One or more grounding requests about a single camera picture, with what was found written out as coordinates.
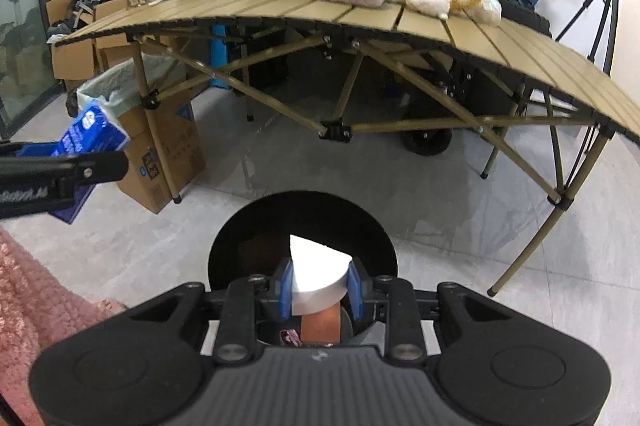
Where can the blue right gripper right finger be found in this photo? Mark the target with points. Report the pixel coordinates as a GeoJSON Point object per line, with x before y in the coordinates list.
{"type": "Point", "coordinates": [358, 287]}

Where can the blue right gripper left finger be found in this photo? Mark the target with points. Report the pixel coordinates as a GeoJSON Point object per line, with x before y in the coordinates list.
{"type": "Point", "coordinates": [282, 288]}

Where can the white foam wedge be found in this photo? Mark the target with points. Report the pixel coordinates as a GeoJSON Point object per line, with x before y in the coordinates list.
{"type": "Point", "coordinates": [319, 275]}

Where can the orange scouring pad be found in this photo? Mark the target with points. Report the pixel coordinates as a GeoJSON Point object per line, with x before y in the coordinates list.
{"type": "Point", "coordinates": [323, 327]}

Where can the blue tissue pack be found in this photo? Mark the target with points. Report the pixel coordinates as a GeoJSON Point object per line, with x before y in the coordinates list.
{"type": "Point", "coordinates": [94, 130]}

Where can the purple satin ribbon cloth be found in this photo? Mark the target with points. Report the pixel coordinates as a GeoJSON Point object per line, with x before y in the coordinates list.
{"type": "Point", "coordinates": [290, 338]}

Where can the black round trash bin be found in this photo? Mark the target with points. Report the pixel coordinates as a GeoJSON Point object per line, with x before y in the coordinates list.
{"type": "Point", "coordinates": [250, 245]}

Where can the pink fluffy rug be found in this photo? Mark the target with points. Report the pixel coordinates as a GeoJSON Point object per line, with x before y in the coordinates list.
{"type": "Point", "coordinates": [36, 312]}

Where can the cardboard box with bag liner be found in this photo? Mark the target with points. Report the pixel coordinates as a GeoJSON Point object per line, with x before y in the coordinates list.
{"type": "Point", "coordinates": [172, 148]}

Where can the clear bag of white stuffing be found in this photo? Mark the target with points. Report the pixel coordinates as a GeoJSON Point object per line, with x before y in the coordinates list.
{"type": "Point", "coordinates": [487, 12]}

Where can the black camera tripod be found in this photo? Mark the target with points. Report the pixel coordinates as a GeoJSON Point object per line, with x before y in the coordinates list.
{"type": "Point", "coordinates": [608, 19]}

